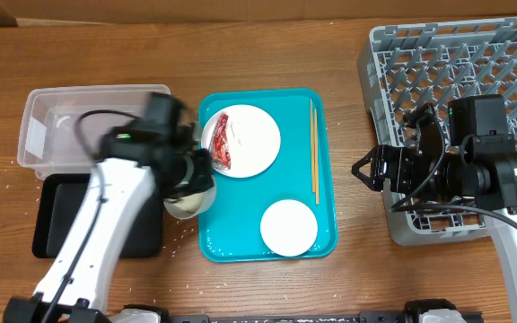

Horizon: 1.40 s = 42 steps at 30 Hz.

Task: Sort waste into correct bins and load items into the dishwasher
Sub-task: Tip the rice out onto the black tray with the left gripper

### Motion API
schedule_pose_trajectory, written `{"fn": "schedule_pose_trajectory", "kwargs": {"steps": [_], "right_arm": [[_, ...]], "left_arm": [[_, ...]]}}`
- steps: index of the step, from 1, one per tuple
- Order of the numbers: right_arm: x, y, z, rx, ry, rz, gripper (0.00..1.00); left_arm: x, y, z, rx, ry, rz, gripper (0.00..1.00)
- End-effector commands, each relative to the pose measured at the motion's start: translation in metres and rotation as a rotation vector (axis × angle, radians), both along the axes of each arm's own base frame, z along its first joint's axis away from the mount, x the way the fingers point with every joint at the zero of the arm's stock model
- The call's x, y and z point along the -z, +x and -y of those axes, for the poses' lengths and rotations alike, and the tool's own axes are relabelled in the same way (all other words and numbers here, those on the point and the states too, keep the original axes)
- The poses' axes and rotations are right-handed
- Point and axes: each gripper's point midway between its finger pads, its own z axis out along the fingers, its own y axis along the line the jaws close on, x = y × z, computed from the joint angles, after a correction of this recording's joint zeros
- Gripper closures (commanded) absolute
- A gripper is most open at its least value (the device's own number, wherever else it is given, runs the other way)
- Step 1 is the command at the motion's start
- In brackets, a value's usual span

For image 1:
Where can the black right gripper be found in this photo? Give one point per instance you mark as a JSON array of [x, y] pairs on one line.
[[398, 156]]

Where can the grey bowl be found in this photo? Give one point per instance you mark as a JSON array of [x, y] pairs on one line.
[[190, 206]]

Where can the grey dish rack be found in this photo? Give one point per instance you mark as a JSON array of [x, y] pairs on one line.
[[404, 66]]

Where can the black tray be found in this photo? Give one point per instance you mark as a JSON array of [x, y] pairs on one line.
[[61, 197]]

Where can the teal plastic tray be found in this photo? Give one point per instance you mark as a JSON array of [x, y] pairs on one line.
[[229, 231]]

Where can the wooden chopstick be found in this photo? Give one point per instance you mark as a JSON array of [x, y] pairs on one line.
[[316, 157], [313, 180]]

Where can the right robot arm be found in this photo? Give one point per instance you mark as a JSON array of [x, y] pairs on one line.
[[469, 169]]

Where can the clear plastic bin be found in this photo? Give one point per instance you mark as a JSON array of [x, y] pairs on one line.
[[47, 143]]

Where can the red snack wrapper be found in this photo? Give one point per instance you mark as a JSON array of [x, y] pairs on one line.
[[219, 147]]

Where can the white bowl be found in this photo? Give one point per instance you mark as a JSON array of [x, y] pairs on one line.
[[289, 228]]

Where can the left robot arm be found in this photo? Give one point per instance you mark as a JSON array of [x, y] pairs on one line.
[[151, 155]]

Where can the large white plate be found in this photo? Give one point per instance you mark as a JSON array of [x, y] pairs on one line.
[[253, 140]]

